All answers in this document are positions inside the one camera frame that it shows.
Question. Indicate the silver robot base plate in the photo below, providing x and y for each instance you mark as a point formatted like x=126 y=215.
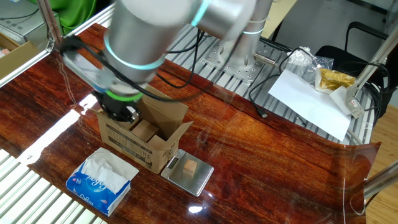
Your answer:
x=245 y=74

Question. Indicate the yellow snack packet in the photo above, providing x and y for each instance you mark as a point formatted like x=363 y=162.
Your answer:
x=335 y=79

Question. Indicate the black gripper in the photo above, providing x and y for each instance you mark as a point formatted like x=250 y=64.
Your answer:
x=116 y=107

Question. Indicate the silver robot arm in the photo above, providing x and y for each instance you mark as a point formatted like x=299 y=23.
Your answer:
x=140 y=34

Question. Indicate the green cloth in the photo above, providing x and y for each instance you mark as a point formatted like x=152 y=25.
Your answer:
x=68 y=12

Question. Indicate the aluminium frame post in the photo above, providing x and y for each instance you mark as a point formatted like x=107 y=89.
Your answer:
x=377 y=57
x=49 y=21
x=382 y=182

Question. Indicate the blue tissue pack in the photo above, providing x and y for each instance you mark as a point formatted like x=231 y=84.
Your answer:
x=93 y=193

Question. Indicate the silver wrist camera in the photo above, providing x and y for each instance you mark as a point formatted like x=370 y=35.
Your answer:
x=87 y=73

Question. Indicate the aluminium table edge rail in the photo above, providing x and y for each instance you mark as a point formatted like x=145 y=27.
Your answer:
x=28 y=66

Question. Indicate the white paper sheet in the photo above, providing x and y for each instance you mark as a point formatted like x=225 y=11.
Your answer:
x=308 y=102

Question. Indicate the open cardboard storage box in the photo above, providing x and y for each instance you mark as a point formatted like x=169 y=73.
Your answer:
x=21 y=57

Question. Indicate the wood grain table mat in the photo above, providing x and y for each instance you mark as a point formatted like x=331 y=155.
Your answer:
x=37 y=93
x=264 y=171

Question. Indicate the beige panel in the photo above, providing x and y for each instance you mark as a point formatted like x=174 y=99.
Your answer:
x=280 y=15

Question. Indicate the brown cardboard box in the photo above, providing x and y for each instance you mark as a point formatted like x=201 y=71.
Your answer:
x=124 y=143

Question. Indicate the silver digital kitchen scale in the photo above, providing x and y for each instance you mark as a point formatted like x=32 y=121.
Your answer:
x=199 y=182

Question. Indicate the white labelled adapter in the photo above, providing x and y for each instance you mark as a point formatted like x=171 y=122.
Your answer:
x=354 y=104

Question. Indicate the small wooden cube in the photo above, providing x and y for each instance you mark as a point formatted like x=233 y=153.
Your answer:
x=189 y=168

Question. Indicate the black chair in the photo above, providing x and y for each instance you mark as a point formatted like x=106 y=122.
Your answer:
x=339 y=56

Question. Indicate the clear plastic bag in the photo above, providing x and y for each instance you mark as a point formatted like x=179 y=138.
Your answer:
x=303 y=60

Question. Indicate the grey metal machine case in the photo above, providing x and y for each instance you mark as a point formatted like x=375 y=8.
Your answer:
x=18 y=21

